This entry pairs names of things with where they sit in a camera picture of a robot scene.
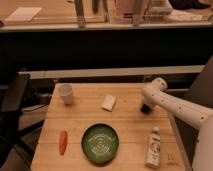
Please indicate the orange carrot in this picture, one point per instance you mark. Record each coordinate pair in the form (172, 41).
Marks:
(63, 142)

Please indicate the white paper sheet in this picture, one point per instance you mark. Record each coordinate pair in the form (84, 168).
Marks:
(23, 14)

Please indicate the black eraser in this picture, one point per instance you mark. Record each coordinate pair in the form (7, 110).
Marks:
(145, 109)

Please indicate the white sponge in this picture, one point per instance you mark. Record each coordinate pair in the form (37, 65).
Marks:
(108, 102)

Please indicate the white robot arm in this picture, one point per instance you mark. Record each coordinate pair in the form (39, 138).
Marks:
(195, 115)

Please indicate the green bowl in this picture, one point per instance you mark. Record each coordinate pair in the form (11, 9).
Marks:
(100, 143)

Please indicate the white plastic bottle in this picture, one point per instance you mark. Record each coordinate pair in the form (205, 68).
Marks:
(153, 151)

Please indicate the black chair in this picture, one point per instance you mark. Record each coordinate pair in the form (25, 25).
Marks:
(10, 112)

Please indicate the white paper cup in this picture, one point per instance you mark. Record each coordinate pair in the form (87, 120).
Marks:
(66, 93)

